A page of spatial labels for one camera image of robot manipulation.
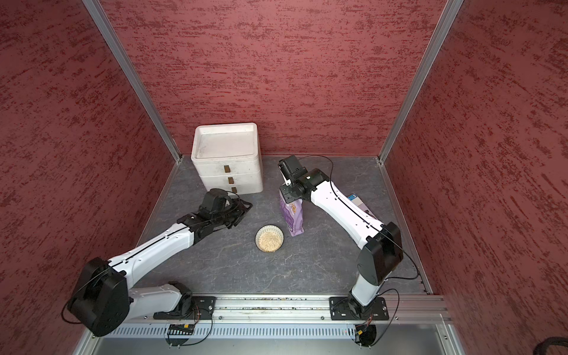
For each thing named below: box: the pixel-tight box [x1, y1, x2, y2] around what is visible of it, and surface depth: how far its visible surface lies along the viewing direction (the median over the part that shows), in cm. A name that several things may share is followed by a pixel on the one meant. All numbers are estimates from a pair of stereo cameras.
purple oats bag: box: [279, 190, 304, 238], surface depth 85 cm
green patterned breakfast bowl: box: [254, 224, 284, 253], surface depth 87 cm
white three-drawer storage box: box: [190, 122, 264, 195], surface depth 94 cm
